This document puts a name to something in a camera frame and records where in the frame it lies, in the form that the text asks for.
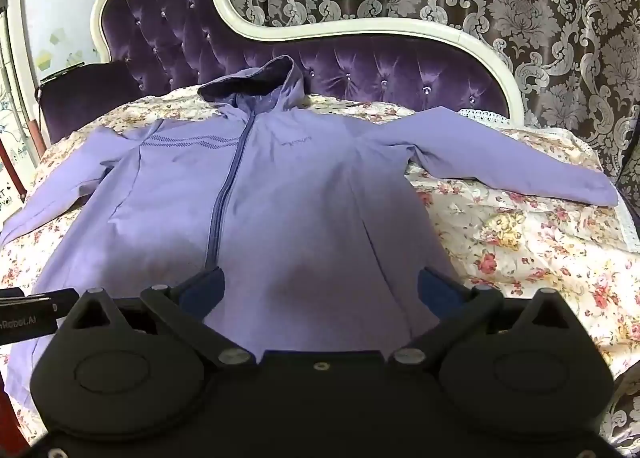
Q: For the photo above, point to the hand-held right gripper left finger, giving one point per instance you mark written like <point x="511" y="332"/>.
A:
<point x="202" y="288"/>

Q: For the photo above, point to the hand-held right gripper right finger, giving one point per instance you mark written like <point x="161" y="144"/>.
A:
<point x="434" y="288"/>

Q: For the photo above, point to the lilac hooded zip jacket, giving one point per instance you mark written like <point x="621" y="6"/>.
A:
<point x="280" y="198"/>

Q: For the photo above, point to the floral bed sheet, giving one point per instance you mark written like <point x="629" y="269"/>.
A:
<point x="525" y="258"/>

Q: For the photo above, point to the dark purple velvet cushion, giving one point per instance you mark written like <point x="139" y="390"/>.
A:
<point x="95" y="98"/>

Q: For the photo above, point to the white framed glass door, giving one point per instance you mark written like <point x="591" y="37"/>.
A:
<point x="60" y="3"/>

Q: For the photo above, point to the purple tufted sofa white frame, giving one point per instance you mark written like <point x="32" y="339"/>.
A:
<point x="360" y="63"/>

